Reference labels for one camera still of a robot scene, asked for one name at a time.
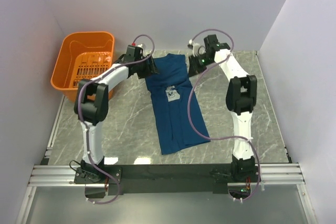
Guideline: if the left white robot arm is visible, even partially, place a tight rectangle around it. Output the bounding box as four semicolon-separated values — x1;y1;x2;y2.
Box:
74;45;159;183

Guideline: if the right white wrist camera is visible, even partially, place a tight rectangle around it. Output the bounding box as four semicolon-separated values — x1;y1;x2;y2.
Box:
187;39;202;55

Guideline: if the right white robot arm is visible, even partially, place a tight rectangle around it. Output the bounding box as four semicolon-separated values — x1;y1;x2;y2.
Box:
188;35;257;182

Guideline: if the purple cable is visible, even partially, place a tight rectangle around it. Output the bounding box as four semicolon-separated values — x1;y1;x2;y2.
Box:
187;28;261;201
77;34;155;205

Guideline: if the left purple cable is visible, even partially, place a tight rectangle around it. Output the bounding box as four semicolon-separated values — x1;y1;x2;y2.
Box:
77;34;155;205

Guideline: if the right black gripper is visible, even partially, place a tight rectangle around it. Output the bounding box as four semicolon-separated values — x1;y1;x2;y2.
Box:
187;53;213;78

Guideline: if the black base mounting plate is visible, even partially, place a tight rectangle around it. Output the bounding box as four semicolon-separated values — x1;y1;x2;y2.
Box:
74;164;260;196

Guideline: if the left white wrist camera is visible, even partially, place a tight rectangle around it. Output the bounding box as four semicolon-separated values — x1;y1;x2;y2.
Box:
131;42;146;54

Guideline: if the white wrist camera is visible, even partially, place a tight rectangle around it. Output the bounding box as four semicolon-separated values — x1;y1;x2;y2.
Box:
131;42;146;54
187;39;202;55

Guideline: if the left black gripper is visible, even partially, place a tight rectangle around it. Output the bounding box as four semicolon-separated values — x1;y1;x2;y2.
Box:
135;54;160;79

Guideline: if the orange plastic basket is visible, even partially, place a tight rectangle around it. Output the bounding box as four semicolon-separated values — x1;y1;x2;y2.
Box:
50;31;117;102

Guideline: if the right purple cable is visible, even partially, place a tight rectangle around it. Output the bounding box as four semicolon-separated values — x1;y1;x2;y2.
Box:
187;28;261;201

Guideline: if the blue mickey mouse t-shirt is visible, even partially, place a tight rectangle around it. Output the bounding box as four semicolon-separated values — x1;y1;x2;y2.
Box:
145;54;209;155

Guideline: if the aluminium frame rail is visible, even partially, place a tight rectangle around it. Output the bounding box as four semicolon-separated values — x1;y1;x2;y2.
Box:
15;95;318;224

